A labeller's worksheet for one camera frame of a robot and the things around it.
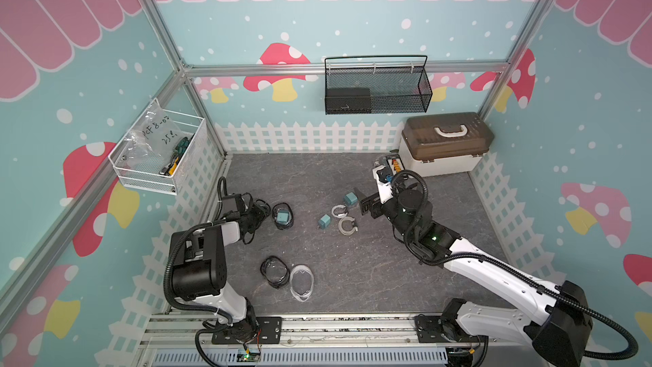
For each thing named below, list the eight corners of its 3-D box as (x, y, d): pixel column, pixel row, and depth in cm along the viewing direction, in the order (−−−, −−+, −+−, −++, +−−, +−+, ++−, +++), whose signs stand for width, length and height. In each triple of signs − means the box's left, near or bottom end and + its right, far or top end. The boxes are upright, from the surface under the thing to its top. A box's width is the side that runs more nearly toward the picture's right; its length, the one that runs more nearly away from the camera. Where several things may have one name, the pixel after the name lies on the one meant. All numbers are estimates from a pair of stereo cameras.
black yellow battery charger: (392, 175, 114) (393, 172, 113) (385, 158, 121) (385, 155, 120) (405, 173, 115) (406, 170, 113) (397, 156, 122) (398, 153, 120)
